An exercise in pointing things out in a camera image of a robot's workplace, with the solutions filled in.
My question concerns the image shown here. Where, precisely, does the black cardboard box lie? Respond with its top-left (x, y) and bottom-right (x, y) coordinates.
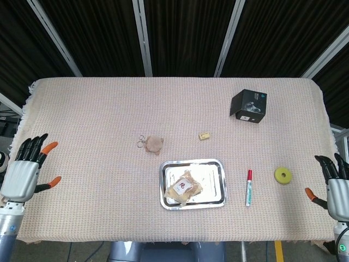
top-left (229, 88), bottom-right (268, 124)

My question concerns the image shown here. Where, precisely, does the grey aluminium frame post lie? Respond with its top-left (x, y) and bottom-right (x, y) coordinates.
top-left (213, 0), bottom-right (246, 78)
top-left (301, 26), bottom-right (349, 79)
top-left (0, 92), bottom-right (24, 116)
top-left (26, 0), bottom-right (83, 78)
top-left (132, 0), bottom-right (153, 78)

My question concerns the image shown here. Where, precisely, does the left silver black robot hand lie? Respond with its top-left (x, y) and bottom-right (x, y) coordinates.
top-left (0, 133), bottom-right (62, 203)

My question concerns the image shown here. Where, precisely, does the blue grey robot torso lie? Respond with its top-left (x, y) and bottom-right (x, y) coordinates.
top-left (109, 241), bottom-right (227, 262)

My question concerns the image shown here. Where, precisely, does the red capped marker pen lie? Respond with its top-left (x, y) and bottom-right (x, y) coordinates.
top-left (245, 169), bottom-right (253, 207)

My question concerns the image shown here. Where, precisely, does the beige plush keychain with rings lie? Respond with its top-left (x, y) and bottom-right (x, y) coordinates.
top-left (137, 135), bottom-right (165, 156)

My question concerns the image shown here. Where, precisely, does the yellow tape roll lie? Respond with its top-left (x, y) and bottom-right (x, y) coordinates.
top-left (274, 166), bottom-right (293, 186)

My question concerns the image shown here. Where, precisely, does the stainless steel tray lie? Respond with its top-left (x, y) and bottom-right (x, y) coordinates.
top-left (159, 158), bottom-right (228, 210)

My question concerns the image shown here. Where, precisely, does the beige woven tablecloth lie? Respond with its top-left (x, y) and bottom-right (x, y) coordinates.
top-left (9, 77), bottom-right (340, 245)

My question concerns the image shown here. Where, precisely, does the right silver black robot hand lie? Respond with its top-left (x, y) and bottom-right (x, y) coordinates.
top-left (305, 153), bottom-right (349, 223)

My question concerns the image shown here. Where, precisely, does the dark pleated curtain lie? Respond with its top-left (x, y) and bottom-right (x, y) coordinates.
top-left (0, 0), bottom-right (349, 129)

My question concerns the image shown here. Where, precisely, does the packaged snack bag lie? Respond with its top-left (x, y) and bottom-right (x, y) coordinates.
top-left (164, 169), bottom-right (204, 207)

